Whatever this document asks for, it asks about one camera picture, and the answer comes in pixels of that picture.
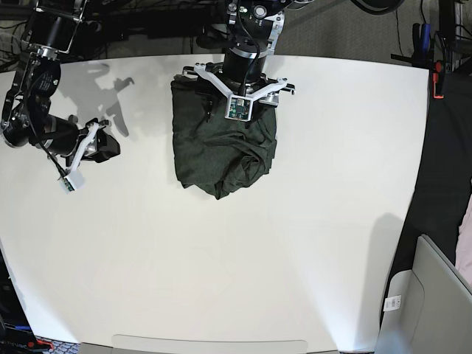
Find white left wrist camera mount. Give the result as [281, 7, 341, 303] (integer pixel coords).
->
[182, 63, 296, 122]

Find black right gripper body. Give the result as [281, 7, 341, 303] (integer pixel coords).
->
[35, 114, 99, 166]

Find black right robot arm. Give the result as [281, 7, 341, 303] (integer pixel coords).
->
[1, 1, 120, 167]

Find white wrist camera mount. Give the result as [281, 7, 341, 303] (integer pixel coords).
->
[182, 63, 296, 122]
[59, 119, 111, 194]

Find dark green long-sleeve shirt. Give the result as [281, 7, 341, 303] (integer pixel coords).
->
[170, 75, 277, 199]

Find grey plastic bin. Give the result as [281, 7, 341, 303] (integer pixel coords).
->
[375, 235, 471, 353]

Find red clamp on table edge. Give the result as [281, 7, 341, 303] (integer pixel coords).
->
[432, 60, 446, 100]

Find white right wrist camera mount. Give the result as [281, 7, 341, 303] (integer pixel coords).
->
[59, 119, 111, 194]

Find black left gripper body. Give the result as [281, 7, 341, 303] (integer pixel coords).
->
[197, 49, 268, 107]

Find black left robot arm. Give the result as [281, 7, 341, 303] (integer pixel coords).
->
[197, 1, 310, 100]

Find pink cloth at edge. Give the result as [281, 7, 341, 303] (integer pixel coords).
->
[455, 198, 472, 285]

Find blue and black handled tools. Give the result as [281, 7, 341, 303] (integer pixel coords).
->
[412, 23, 431, 60]

